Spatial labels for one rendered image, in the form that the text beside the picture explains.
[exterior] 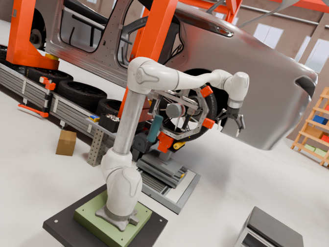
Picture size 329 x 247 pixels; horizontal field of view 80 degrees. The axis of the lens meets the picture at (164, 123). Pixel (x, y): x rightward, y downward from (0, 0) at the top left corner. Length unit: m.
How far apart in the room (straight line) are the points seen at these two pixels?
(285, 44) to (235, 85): 11.07
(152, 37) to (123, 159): 1.20
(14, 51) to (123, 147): 2.51
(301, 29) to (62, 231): 12.30
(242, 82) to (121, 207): 0.94
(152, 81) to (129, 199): 0.59
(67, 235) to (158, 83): 0.84
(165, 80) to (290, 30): 11.70
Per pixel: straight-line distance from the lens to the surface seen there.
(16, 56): 3.39
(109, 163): 1.19
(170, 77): 0.91
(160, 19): 1.98
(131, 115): 1.07
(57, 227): 1.20
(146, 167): 2.18
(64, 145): 2.24
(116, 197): 1.08
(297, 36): 12.42
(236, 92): 1.24
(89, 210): 1.22
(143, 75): 0.87
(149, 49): 1.96
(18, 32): 3.34
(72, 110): 2.65
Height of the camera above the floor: 1.19
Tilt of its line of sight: 15 degrees down
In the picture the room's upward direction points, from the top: 21 degrees clockwise
